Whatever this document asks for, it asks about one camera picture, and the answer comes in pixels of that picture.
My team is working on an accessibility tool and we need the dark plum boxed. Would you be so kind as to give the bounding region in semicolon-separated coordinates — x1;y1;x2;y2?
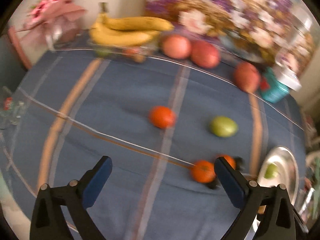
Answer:
206;179;220;190
234;157;245;172

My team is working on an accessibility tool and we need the pink flower bouquet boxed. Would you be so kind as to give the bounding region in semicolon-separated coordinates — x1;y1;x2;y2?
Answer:
20;0;87;51

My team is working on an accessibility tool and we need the red apple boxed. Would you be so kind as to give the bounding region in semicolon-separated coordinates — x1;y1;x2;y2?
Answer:
190;40;220;69
233;62;261;93

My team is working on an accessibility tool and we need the floral painting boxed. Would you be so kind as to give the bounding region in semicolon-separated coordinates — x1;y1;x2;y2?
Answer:
145;0;319;67

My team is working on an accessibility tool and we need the pale pink apple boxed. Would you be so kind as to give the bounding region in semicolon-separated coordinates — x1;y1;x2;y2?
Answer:
161;34;191;60

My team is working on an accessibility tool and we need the clear plastic fruit tray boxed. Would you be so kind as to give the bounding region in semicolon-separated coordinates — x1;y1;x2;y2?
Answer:
87;39;158;63

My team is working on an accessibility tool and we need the steel round plate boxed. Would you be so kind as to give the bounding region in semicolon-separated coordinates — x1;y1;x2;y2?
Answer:
252;146;300;233

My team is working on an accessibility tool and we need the large green mango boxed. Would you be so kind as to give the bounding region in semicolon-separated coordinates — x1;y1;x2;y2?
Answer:
264;163;278;179

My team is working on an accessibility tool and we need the red apple middle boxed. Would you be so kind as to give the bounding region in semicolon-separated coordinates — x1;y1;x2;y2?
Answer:
190;40;220;69

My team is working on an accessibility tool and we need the clear glass mug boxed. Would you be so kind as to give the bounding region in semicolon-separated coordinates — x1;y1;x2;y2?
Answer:
1;86;25;130

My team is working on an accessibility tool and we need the red apple right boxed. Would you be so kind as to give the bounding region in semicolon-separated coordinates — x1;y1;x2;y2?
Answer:
233;62;261;93

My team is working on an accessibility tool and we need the blue plaid tablecloth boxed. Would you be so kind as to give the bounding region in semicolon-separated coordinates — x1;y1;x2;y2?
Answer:
0;47;307;240

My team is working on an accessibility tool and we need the white power strip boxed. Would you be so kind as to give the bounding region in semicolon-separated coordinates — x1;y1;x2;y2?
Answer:
273;48;302;91

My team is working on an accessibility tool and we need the yellow banana bunch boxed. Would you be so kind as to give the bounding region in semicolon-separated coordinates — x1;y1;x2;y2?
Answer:
89;2;174;47

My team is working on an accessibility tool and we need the lone orange tangerine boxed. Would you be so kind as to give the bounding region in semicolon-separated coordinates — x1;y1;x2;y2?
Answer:
149;106;176;129

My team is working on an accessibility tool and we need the orange tangerine with stem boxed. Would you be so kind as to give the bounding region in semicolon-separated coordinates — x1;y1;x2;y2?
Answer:
190;160;216;184

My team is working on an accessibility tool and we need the small green mango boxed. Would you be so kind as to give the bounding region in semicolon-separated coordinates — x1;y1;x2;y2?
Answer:
209;116;239;138

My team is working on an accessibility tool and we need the teal house-shaped box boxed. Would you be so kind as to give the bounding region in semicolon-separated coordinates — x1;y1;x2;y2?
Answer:
259;67;290;103

